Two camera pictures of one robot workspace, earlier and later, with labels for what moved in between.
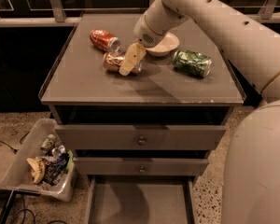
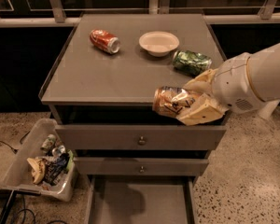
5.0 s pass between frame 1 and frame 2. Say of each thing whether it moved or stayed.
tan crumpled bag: stayed
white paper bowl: stayed
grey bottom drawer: stayed
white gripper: moved
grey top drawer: stayed
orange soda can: moved
